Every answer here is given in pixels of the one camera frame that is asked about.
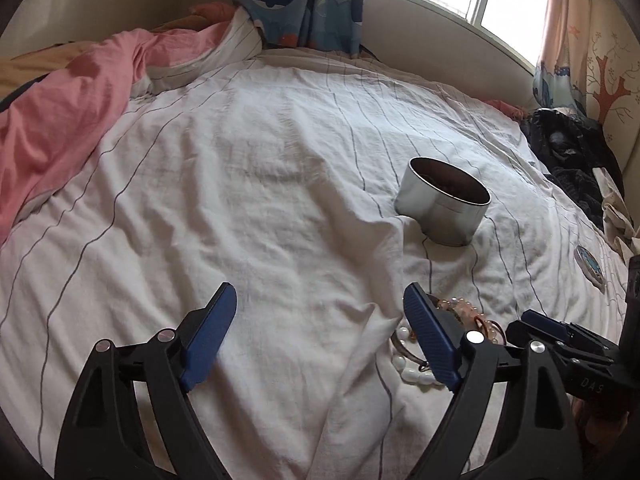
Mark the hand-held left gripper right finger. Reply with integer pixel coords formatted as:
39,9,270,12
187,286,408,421
402,282,583,480

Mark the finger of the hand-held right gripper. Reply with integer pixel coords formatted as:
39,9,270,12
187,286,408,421
504,321,608,376
520,310,623,363

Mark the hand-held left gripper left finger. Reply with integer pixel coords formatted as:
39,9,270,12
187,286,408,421
54,282,238,480

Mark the brown translucent bracelet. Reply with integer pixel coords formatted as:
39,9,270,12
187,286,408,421
474,317,509,347

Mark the white pearl bracelet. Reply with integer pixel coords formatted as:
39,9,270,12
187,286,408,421
392,326,444,387

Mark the pink bead bracelet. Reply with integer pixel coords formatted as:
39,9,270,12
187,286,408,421
434,296,484,327

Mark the round metal tin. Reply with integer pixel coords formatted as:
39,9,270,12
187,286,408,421
394,156,492,247

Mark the person's right hand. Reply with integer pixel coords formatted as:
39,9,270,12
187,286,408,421
572,394,635,442

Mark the round tin lid blue print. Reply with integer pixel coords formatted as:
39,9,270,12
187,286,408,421
574,245,609,291

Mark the cream cloth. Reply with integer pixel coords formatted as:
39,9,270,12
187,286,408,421
592,167,640,267

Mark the white striped bedsheet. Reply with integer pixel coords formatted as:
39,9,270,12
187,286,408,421
0,10,632,480

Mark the black jacket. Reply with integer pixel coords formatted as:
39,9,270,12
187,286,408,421
520,107,626,229

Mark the coral red cloth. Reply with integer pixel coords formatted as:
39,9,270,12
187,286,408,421
482,99,531,122

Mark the pink duvet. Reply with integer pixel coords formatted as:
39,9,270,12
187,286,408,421
0,20,237,247

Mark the pink whale print curtain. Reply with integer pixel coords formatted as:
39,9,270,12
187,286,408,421
532,0,595,117

